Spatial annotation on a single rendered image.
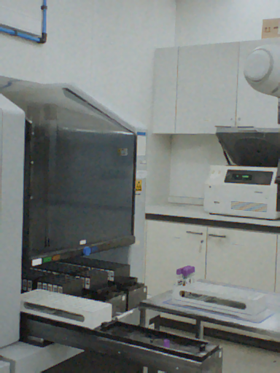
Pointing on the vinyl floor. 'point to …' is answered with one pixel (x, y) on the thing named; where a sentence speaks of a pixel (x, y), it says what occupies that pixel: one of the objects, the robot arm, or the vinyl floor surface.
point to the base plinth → (222, 334)
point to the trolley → (272, 299)
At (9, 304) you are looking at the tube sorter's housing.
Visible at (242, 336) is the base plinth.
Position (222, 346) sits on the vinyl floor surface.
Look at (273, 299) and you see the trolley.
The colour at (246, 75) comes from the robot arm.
